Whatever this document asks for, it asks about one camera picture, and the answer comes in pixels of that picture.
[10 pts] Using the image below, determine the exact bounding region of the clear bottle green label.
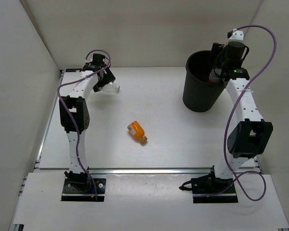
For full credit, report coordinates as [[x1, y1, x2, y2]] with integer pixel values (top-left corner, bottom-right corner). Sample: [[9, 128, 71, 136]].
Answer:
[[100, 82, 120, 93]]

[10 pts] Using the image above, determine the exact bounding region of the orange juice bottle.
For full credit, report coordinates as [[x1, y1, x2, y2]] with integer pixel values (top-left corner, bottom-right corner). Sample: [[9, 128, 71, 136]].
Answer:
[[127, 121, 147, 145]]

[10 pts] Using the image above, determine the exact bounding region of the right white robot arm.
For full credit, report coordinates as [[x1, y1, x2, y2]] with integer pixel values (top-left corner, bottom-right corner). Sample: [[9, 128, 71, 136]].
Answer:
[[207, 41, 273, 193]]

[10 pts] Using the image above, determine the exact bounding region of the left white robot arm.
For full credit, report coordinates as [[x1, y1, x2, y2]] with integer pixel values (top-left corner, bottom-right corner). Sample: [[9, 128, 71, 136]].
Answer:
[[57, 50, 116, 193]]

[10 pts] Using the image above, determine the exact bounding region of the black plastic bin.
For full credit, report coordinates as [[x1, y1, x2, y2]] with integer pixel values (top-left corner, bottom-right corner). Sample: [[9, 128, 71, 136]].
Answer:
[[183, 50, 224, 113]]

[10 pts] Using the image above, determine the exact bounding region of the aluminium table rail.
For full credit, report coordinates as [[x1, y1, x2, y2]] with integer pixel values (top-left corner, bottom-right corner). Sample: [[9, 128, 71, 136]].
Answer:
[[33, 167, 217, 176]]

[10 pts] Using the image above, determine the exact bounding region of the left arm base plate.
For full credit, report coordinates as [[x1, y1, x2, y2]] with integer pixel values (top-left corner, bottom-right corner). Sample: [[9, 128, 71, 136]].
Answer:
[[61, 171, 106, 202]]

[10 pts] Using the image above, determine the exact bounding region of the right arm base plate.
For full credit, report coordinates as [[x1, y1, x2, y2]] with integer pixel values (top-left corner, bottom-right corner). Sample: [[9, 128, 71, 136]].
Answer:
[[179, 174, 238, 204]]

